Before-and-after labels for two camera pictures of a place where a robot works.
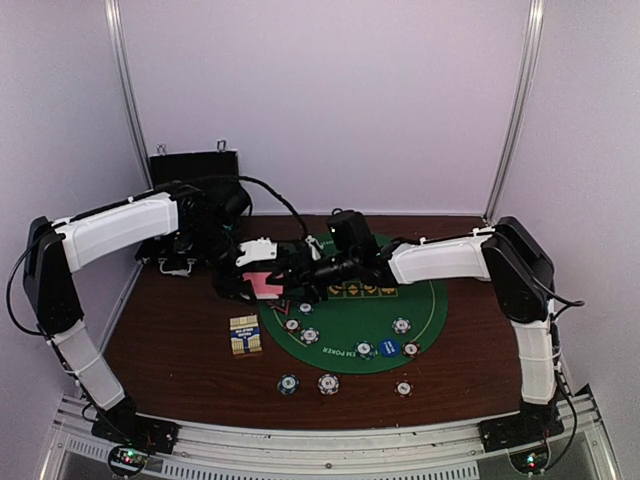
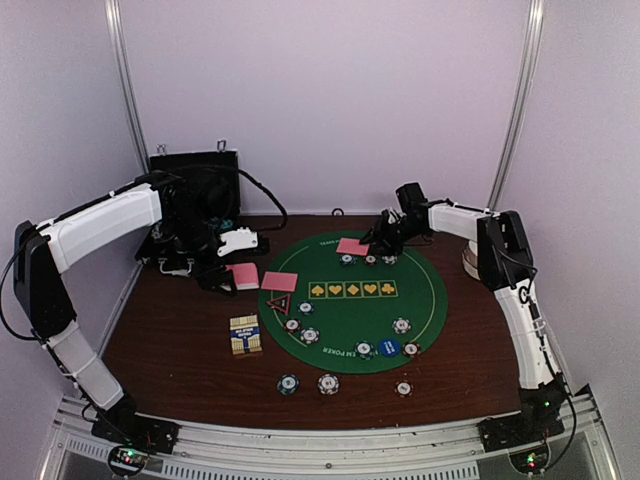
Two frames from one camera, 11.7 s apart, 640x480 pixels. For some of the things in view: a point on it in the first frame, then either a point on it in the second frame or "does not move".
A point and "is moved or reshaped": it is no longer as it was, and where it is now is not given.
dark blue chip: (365, 350) does not move
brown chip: (411, 349) does not move
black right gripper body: (323, 274) → (393, 237)
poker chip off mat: (328, 384) does not move
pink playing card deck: (263, 290) is moved or reshaped
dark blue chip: (305, 308) does not move
